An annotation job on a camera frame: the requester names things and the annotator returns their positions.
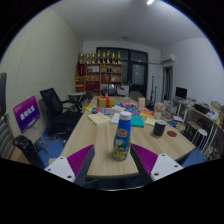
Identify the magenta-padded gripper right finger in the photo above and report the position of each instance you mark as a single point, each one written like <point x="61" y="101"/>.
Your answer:
<point x="148" y="160"/>

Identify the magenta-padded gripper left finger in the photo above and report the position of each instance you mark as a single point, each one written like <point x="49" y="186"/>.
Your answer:
<point x="79" y="160"/>

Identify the blue drink bottle white cap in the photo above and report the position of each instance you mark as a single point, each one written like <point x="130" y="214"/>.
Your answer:
<point x="121" y="140"/>

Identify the black mug white inside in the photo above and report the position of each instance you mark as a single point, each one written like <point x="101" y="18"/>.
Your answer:
<point x="159" y="129"/>

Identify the flat round red coaster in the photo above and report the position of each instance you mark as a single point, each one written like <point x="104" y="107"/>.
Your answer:
<point x="171" y="133"/>

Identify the large beige envelope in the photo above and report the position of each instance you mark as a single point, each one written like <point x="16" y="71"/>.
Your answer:
<point x="149" y="121"/>

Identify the teal book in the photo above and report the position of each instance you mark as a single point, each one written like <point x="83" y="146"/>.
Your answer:
<point x="137" y="121"/>

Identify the black office chair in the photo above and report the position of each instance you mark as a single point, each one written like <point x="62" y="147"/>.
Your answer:
<point x="63" y="116"/>

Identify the orange book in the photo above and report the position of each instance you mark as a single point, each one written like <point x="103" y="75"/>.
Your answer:
<point x="146" y="113"/>

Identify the blue cover book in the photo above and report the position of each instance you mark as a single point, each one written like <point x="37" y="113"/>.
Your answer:
<point x="133" y="111"/>

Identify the white booklet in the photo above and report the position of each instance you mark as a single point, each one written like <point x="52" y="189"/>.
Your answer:
<point x="115" y="118"/>

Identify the pink flowers in white pot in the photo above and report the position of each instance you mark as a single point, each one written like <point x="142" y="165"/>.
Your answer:
<point x="159" y="107"/>

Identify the blue and red book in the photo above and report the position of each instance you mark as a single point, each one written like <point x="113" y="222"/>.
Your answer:
<point x="100" y="110"/>

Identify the black waste bin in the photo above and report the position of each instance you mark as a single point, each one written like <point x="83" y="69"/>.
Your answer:
<point x="26" y="146"/>

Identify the brown wooden stool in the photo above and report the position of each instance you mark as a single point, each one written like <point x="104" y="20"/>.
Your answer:
<point x="191" y="125"/>

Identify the small tan upright box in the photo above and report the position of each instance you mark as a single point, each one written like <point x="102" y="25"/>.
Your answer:
<point x="141" y="102"/>

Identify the pink wrapped pack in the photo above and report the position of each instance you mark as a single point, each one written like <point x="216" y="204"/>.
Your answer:
<point x="128" y="105"/>

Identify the white round stool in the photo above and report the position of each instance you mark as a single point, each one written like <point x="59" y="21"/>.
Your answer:
<point x="200" y="132"/>

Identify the white paper sheet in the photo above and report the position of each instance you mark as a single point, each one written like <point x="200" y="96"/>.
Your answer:
<point x="117" y="108"/>

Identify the yellow gift box red ribbon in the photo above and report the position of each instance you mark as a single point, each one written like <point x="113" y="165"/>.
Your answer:
<point x="103" y="101"/>

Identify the small round white table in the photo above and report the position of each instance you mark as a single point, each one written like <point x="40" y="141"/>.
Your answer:
<point x="76" y="95"/>

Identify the grey padded chair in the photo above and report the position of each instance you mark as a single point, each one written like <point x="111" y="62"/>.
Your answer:
<point x="135" y="95"/>

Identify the purple sign board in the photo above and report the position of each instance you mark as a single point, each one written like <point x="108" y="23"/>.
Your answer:
<point x="26" y="113"/>

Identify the cluttered wooden side desk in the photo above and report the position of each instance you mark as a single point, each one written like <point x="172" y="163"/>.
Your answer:
<point x="203" y="111"/>

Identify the black computer monitor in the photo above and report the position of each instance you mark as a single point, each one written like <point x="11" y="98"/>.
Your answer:
<point x="181" y="92"/>

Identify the grey striped chair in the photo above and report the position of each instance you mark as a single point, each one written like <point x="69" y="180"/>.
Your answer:
<point x="6" y="140"/>

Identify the wooden shelf unit with trophies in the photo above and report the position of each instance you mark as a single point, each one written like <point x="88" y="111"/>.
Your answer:
<point x="100" y="75"/>

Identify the black framed glass door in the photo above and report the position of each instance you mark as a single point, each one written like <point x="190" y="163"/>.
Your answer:
<point x="136" y="73"/>

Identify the black case tan trim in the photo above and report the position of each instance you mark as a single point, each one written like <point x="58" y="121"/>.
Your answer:
<point x="2" y="93"/>

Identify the white wall air conditioner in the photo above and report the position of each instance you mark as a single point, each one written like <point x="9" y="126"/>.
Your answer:
<point x="168" y="58"/>

